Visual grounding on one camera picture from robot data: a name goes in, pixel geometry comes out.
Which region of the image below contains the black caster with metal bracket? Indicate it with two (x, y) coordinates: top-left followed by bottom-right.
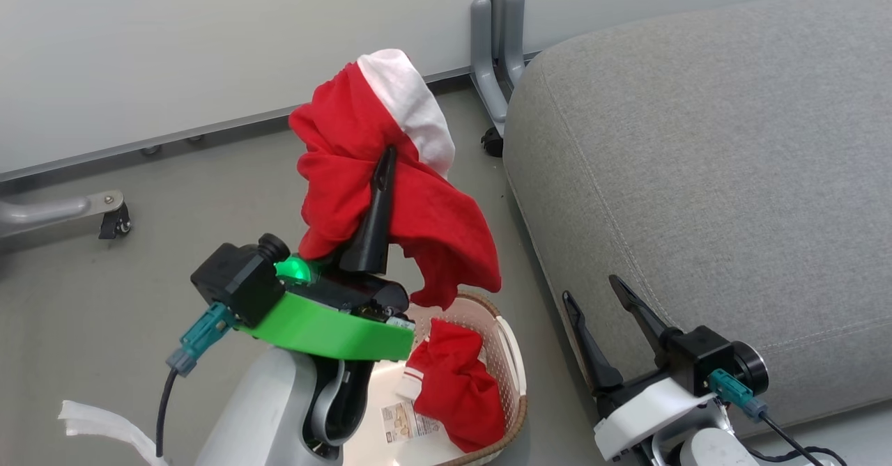
(98, 201), (133, 240)

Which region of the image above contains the left teal cable connector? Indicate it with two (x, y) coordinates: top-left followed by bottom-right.
(166, 302), (235, 378)

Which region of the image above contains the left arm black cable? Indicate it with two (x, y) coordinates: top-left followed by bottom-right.
(155, 367), (179, 458)

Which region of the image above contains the grey metal leg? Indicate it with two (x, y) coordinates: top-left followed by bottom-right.
(0, 189), (125, 240)

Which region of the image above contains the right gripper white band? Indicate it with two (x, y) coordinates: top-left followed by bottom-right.
(562, 275), (718, 461)

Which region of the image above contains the red garment with white stripes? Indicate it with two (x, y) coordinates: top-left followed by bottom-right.
(404, 318), (507, 453)

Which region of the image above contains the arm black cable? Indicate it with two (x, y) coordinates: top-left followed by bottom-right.
(155, 367), (179, 458)
(749, 414), (848, 466)

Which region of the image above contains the teal cable connector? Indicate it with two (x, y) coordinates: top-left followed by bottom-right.
(166, 302), (235, 378)
(709, 370), (769, 423)

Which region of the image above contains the grey fabric sofa seat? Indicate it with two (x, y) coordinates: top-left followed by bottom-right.
(503, 0), (892, 439)

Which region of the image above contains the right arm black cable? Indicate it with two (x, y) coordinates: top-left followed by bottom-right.
(749, 414), (848, 466)

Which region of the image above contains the cream perforated laundry basket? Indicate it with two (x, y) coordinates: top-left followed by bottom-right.
(341, 292), (528, 466)

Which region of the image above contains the right teal cable connector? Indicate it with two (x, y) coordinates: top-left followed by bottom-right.
(709, 370), (769, 423)

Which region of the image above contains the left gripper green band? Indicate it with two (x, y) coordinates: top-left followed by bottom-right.
(237, 146), (417, 361)

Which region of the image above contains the paper label sticker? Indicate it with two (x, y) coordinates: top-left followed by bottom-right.
(381, 400), (444, 446)

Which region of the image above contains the grey partition stand post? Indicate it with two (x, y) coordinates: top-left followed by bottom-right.
(470, 0), (527, 137)

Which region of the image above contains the red garment with white band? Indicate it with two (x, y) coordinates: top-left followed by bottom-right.
(288, 48), (502, 311)

